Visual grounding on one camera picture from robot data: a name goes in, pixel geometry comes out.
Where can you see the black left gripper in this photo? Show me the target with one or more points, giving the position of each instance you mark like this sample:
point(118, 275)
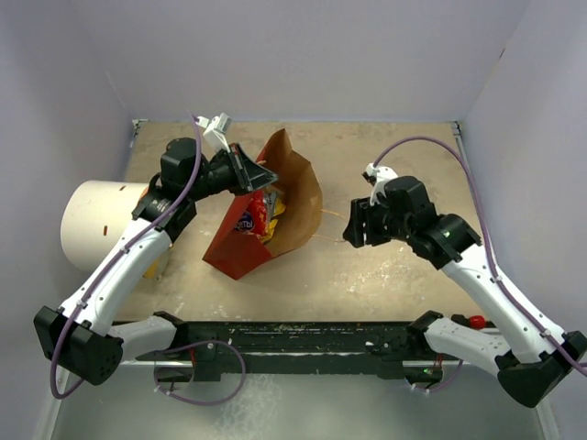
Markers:
point(248, 175)

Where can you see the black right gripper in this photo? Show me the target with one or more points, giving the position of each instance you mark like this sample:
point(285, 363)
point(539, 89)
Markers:
point(361, 211)

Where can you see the red snack packet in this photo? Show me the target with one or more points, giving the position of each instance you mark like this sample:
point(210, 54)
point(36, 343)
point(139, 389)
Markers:
point(254, 220)

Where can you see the red paper bag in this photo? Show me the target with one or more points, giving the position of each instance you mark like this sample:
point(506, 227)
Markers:
point(236, 254)

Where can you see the yellow snack packet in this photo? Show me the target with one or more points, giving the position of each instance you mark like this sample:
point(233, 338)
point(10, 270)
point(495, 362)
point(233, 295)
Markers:
point(274, 207)

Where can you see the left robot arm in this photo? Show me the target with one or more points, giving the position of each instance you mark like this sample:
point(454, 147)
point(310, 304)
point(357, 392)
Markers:
point(80, 336)

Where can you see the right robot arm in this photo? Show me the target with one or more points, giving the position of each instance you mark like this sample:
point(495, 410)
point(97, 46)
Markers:
point(531, 354)

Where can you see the yellow roll holder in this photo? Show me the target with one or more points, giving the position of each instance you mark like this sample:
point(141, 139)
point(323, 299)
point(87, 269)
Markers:
point(158, 266)

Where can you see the red emergency stop button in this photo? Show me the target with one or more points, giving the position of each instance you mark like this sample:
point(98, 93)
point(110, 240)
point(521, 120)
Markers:
point(476, 322)

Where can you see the white paper roll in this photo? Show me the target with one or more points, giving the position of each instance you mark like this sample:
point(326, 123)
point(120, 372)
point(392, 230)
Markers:
point(95, 218)

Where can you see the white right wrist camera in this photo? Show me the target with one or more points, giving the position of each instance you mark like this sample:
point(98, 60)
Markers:
point(378, 176)

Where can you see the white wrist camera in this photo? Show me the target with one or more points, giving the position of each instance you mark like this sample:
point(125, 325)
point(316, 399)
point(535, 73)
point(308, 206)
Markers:
point(214, 130)
point(378, 176)

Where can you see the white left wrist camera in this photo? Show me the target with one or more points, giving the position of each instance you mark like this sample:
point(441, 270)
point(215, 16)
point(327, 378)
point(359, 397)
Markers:
point(214, 130)

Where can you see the aluminium table frame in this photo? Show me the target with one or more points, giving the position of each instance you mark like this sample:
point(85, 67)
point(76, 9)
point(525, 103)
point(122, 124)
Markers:
point(457, 134)

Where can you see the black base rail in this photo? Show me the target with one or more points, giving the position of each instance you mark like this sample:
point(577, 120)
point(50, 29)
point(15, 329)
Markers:
point(387, 350)

